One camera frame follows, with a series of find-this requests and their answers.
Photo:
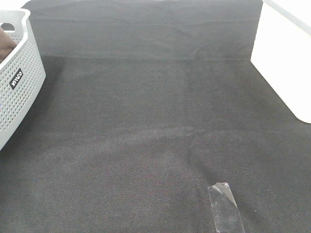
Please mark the brown microfiber towel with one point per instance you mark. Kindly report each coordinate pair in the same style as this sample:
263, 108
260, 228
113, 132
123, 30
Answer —
7, 45

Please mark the black fabric table cover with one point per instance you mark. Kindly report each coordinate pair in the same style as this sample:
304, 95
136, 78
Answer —
145, 105

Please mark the clear tape strip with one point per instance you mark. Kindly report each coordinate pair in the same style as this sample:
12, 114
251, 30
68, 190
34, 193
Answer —
226, 215

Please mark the white perforated laundry basket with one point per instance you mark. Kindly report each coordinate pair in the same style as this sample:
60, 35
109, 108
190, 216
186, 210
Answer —
21, 73

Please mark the white plastic storage box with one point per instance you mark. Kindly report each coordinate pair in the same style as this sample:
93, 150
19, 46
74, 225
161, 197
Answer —
282, 52

